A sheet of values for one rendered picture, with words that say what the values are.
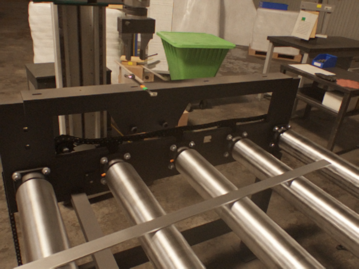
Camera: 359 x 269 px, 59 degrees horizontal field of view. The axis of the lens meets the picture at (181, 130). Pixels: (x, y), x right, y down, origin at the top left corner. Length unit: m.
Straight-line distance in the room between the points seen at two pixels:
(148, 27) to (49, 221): 0.73
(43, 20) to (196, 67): 2.03
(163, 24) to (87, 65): 2.69
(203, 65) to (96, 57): 1.83
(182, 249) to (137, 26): 0.77
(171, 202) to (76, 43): 1.32
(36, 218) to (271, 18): 7.33
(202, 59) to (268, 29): 4.22
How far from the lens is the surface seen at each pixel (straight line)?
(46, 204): 1.05
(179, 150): 1.35
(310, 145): 1.60
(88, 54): 2.37
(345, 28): 12.89
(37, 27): 4.62
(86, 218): 1.18
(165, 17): 4.91
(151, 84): 1.26
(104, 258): 1.05
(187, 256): 0.88
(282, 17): 7.92
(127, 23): 1.18
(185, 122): 3.34
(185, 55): 3.74
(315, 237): 2.54
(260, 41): 7.96
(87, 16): 2.32
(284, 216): 2.62
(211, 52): 3.86
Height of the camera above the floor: 1.56
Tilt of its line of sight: 26 degrees down
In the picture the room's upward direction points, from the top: 6 degrees clockwise
